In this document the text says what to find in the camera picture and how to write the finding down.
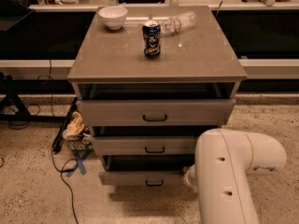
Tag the grey bottom drawer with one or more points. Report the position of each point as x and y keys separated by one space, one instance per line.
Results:
x=144 y=170

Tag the grey drawer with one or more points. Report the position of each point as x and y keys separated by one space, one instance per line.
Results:
x=144 y=170
x=144 y=145
x=156 y=112

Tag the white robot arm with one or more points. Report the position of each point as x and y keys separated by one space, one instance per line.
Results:
x=223 y=161

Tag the grey middle drawer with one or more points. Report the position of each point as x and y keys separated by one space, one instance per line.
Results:
x=144 y=145

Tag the grey drawer cabinet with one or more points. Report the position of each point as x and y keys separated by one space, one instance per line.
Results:
x=147 y=94

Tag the grey top drawer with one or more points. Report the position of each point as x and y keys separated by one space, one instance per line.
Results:
x=156 y=112

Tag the snack bag basket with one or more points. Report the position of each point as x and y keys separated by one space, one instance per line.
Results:
x=76 y=134

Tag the black power strip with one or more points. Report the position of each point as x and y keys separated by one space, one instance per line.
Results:
x=56 y=147

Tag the blue soda can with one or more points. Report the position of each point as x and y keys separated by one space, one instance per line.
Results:
x=151 y=34

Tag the clear plastic bottle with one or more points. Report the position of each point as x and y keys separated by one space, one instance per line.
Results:
x=175 y=24

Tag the white ceramic bowl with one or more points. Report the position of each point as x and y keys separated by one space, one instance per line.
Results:
x=113 y=17

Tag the black stand leg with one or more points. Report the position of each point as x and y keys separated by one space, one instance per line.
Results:
x=12 y=98

